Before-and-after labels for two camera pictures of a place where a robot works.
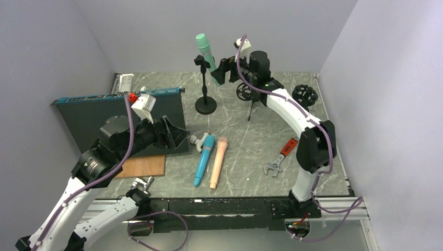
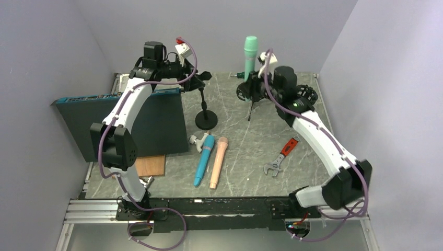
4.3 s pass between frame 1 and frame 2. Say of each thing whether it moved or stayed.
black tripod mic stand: stayed
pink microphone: stayed
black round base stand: moved
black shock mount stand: stayed
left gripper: moved
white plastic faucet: stayed
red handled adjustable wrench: stayed
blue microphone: stayed
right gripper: moved
